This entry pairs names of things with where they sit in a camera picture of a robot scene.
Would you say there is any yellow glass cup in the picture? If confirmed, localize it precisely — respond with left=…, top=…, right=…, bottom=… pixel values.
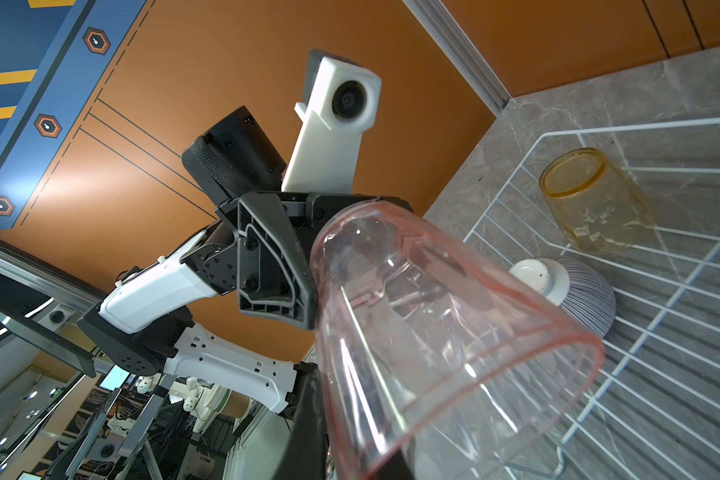
left=539, top=148, right=656, bottom=255

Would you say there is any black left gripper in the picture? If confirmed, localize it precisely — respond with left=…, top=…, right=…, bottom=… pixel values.
left=217, top=191, right=412, bottom=330

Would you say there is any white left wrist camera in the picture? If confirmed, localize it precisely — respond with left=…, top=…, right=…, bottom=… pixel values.
left=281, top=49, right=382, bottom=194

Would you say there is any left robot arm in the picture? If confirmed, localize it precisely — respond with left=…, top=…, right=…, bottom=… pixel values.
left=81, top=106, right=376, bottom=418

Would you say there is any pink glass cup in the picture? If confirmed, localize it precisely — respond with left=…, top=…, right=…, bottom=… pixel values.
left=310, top=201, right=604, bottom=479

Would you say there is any white wire dish rack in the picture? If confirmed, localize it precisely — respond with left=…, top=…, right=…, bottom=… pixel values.
left=466, top=117, right=720, bottom=479

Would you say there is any aluminium corner post left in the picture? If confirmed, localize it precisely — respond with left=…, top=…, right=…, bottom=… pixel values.
left=403, top=0, right=512, bottom=117

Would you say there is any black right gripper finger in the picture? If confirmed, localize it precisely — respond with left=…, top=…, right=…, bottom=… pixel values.
left=272, top=365, right=327, bottom=480

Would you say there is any striped ceramic bowl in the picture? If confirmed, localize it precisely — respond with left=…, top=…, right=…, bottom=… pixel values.
left=509, top=257, right=617, bottom=339

